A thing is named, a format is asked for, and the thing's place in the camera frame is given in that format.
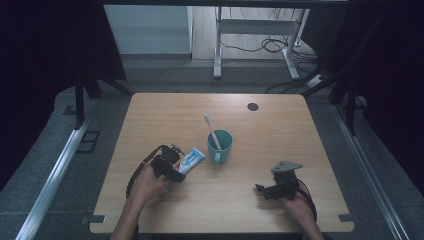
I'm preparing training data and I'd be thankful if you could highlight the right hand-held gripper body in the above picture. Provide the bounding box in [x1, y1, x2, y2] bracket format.
[270, 160, 304, 202]

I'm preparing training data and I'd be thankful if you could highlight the black metal stand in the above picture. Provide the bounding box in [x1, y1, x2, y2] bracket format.
[73, 75, 134, 132]
[328, 74, 358, 136]

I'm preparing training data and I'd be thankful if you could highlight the pink toothbrush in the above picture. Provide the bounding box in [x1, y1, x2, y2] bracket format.
[203, 114, 223, 151]

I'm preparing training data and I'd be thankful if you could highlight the person's left hand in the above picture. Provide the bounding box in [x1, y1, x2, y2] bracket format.
[129, 162, 175, 208]

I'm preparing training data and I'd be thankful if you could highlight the white cabinet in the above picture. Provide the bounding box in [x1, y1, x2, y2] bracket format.
[104, 4, 194, 55]

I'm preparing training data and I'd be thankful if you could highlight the white power strip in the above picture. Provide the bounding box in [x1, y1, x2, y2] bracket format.
[306, 73, 326, 89]

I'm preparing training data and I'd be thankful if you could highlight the black floor cable bundle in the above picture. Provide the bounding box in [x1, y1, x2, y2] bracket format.
[219, 34, 322, 68]

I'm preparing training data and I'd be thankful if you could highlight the white toothpaste tube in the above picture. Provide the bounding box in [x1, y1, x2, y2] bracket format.
[162, 147, 207, 195]

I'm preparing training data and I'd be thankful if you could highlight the dark curtain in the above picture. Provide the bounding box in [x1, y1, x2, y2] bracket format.
[0, 0, 128, 193]
[308, 0, 424, 196]

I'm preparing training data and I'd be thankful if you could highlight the white desk frame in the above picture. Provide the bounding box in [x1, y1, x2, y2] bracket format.
[213, 6, 311, 80]

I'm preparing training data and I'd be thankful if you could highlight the aluminium floor rail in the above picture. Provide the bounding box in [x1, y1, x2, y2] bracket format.
[332, 103, 410, 240]
[14, 118, 92, 240]

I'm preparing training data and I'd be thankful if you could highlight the teal cup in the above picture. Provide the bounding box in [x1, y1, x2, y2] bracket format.
[206, 129, 234, 166]

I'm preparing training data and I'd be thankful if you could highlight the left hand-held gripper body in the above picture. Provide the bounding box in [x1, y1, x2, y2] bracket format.
[151, 143, 185, 179]

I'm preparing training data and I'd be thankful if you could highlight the person's right hand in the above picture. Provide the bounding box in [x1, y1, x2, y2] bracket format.
[279, 192, 315, 223]

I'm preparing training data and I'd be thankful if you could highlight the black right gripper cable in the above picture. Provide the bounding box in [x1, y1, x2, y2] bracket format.
[297, 179, 318, 224]

